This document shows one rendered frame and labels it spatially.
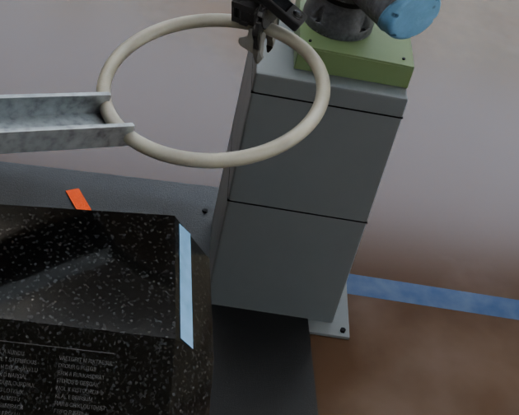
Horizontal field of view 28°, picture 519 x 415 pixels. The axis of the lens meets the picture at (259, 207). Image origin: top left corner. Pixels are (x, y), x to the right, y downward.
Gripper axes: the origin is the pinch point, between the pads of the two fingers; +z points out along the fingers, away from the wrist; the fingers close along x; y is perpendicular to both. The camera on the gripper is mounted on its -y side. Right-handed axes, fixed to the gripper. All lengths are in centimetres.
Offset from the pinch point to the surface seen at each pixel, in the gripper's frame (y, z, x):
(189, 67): 92, 112, -109
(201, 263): -13, 17, 49
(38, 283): 5, 4, 78
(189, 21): 15.4, -7.8, 7.7
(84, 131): 10, -12, 53
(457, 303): -46, 116, -53
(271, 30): -1.9, -8.0, 1.4
